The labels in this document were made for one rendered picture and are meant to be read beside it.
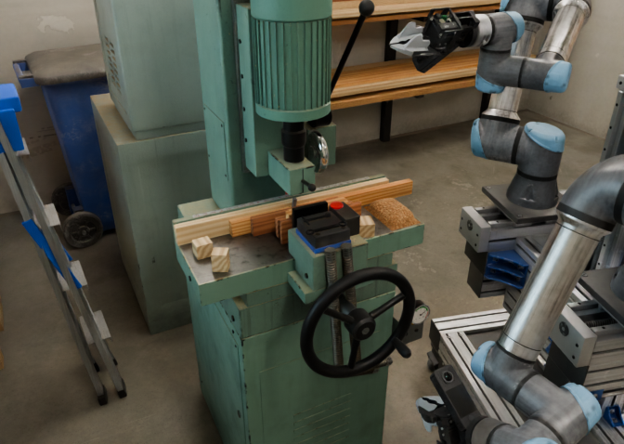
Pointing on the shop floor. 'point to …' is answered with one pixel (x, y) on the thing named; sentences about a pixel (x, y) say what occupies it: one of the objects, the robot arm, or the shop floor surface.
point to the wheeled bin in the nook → (74, 135)
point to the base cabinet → (288, 381)
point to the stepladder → (71, 280)
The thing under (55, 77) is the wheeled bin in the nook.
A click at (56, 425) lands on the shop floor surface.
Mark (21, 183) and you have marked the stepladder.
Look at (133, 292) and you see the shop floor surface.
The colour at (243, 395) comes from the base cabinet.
